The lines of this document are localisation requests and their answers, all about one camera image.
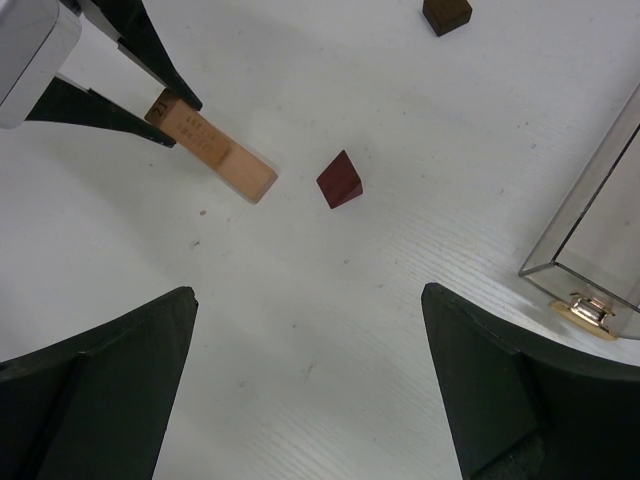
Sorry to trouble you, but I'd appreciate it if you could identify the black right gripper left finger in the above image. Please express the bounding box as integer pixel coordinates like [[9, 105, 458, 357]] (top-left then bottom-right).
[[1, 286, 198, 479]]

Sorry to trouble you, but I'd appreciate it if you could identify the red wedge wood block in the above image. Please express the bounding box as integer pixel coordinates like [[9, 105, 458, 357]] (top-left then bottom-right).
[[316, 150, 363, 209]]

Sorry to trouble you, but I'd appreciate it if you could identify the dark brown wood cube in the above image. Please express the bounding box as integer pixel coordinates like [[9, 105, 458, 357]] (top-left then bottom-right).
[[422, 0, 473, 37]]

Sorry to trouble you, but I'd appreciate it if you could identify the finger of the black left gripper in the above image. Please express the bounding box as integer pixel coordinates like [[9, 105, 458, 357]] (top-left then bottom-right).
[[26, 76, 176, 148], [82, 0, 202, 111]]

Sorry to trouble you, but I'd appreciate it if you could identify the clear plastic box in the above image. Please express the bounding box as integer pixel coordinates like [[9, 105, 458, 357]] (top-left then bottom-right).
[[519, 93, 639, 340]]

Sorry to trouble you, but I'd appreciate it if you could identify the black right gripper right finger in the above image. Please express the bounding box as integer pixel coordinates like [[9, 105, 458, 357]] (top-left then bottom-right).
[[421, 283, 639, 479]]

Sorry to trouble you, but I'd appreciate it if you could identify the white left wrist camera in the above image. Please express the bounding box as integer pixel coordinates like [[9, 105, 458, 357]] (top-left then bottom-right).
[[0, 0, 82, 129]]

